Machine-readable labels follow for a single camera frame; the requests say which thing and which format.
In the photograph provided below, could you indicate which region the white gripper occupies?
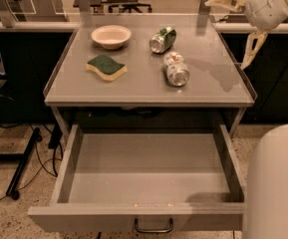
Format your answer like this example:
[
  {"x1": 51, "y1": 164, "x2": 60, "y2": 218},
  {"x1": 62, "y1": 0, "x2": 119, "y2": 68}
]
[{"x1": 204, "y1": 0, "x2": 288, "y2": 70}]

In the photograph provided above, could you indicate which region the white green 7up can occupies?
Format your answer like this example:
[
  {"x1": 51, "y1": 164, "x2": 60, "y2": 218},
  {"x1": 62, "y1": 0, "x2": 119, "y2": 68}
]
[{"x1": 163, "y1": 52, "x2": 190, "y2": 87}]

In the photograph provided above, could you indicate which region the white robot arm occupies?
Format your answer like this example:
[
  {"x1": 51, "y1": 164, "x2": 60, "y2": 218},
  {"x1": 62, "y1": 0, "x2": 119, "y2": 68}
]
[{"x1": 205, "y1": 0, "x2": 288, "y2": 239}]

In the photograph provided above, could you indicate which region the dark green soda can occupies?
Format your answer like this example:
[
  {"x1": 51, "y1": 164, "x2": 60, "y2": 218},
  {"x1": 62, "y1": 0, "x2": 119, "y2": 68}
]
[{"x1": 149, "y1": 27, "x2": 176, "y2": 54}]

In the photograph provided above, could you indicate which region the open grey top drawer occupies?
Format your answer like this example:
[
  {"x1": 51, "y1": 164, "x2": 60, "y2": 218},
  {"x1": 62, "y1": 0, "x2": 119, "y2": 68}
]
[{"x1": 28, "y1": 124, "x2": 244, "y2": 232}]

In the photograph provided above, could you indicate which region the white bowl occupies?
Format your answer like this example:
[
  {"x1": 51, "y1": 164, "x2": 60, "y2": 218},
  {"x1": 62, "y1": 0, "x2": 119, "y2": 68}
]
[{"x1": 91, "y1": 25, "x2": 132, "y2": 50}]

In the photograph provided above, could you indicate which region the grey cabinet table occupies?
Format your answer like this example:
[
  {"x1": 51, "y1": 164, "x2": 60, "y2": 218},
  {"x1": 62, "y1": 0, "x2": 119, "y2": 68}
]
[{"x1": 45, "y1": 14, "x2": 256, "y2": 129}]

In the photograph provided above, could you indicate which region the green yellow sponge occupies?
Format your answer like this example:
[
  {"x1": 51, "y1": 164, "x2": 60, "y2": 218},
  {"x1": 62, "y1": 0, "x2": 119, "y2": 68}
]
[{"x1": 87, "y1": 55, "x2": 128, "y2": 82}]

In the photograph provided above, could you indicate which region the black stand leg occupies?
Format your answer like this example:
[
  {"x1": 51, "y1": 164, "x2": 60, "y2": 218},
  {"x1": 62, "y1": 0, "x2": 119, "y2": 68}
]
[{"x1": 6, "y1": 127, "x2": 42, "y2": 200}]

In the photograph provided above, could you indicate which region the black drawer handle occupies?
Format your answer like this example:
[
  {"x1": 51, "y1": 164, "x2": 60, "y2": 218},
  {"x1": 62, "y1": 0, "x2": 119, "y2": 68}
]
[{"x1": 134, "y1": 218, "x2": 174, "y2": 234}]

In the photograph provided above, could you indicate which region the black floor cable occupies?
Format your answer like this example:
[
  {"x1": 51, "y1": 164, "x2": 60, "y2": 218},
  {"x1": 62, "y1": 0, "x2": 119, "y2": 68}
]
[{"x1": 0, "y1": 122, "x2": 65, "y2": 211}]

